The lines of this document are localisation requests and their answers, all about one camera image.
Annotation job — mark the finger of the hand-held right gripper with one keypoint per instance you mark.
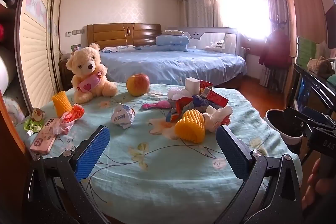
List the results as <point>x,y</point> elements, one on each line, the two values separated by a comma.
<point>319,115</point>
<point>298,120</point>

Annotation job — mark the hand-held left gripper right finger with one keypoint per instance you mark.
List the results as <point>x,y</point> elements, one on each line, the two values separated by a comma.
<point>231,150</point>

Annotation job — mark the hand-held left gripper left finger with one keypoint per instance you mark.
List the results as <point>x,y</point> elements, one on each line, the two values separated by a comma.
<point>92,150</point>

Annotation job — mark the white and black bin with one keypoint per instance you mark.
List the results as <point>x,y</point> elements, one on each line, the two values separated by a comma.
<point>275,121</point>

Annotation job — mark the red and white cigarette box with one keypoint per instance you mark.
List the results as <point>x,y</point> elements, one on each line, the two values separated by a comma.
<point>216,98</point>

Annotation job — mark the white foam fruit net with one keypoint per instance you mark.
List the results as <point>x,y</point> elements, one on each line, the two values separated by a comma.
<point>178,94</point>

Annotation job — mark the person's right hand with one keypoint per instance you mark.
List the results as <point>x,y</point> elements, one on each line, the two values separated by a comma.
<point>313,190</point>

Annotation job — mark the black desk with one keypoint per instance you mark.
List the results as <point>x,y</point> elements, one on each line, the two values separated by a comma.
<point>321,90</point>

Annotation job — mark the crumpled wrappers pile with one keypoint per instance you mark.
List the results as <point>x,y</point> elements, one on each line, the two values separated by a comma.
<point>218,116</point>

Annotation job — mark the green cloth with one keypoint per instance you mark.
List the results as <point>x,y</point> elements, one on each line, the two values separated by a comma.
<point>332,78</point>

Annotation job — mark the red orange plastic wrapper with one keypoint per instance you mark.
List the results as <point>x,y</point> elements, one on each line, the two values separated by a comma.
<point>69,117</point>

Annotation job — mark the crumpled white paper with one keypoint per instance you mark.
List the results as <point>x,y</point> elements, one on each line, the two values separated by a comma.
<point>122,116</point>

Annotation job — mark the wide yellow foam fruit net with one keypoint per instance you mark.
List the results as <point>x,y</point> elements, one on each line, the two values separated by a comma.
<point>190,127</point>

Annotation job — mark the brown plush toy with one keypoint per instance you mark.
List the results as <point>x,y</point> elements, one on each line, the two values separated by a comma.
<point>319,66</point>

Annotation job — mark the phone in pink case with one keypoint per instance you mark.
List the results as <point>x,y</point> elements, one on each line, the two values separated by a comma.
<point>43,137</point>

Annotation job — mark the tall yellow foam fruit net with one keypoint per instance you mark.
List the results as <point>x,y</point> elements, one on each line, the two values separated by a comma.
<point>61,104</point>

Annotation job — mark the green drink pouch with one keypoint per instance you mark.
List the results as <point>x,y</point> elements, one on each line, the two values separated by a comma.
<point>34,123</point>

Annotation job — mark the stack of green boxes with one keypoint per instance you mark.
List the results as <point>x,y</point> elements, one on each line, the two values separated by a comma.
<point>305,49</point>

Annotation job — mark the red and blue snack wrapper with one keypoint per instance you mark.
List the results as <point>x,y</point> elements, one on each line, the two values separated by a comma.
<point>178,108</point>

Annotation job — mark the floral teal bedsheet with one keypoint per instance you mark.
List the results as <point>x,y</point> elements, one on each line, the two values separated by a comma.
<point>157,174</point>

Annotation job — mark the dark red coat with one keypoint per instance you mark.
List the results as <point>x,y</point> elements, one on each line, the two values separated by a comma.
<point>275,50</point>

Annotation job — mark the white sponge block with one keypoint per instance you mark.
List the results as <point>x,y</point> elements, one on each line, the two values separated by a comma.
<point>193,85</point>

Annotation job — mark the cream teddy bear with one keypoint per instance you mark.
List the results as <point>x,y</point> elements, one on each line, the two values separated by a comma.
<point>86,74</point>

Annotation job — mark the pink hairbrush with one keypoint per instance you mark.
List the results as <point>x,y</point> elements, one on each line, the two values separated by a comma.
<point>156,106</point>

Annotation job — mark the wooden nightstand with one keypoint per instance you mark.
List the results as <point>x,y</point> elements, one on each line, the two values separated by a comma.
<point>64,77</point>

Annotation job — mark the red yellow apple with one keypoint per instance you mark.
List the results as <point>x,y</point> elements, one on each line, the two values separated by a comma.
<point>137,84</point>

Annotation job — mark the black television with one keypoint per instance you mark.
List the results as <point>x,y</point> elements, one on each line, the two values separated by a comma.
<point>331,22</point>

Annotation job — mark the coat rack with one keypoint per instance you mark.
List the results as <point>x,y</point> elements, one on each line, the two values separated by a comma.
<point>277,23</point>

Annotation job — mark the tall wooden cabinet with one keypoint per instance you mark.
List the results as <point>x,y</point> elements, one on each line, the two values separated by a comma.
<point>304,16</point>

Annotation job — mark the blue printed pillow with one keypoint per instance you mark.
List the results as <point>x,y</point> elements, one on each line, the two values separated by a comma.
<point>118,49</point>

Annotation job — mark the bed with blue sheet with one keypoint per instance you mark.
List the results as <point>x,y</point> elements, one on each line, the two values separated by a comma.
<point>170,64</point>

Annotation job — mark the cream sliding wardrobe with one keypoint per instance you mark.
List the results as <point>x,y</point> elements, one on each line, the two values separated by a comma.
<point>34,56</point>

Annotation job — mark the wooden headboard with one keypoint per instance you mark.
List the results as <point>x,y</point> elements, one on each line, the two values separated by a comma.
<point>113,35</point>

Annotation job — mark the grey dotted curtain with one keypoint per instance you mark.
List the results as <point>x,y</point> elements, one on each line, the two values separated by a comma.
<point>199,8</point>
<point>273,3</point>

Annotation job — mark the bright window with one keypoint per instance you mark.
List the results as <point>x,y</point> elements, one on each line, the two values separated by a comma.
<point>244,11</point>

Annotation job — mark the folded blue quilt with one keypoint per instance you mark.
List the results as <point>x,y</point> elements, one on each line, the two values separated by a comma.
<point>172,43</point>

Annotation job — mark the small grey pillow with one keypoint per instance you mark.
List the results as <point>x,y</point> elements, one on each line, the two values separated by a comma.
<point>173,32</point>

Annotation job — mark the small photo frame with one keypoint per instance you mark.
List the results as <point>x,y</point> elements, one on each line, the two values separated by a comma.
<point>76,48</point>

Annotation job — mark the grey bed rail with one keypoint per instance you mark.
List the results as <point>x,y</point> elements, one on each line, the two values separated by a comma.
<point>210,37</point>

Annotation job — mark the wall switch panel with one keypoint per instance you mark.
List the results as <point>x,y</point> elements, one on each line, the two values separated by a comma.
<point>76,32</point>

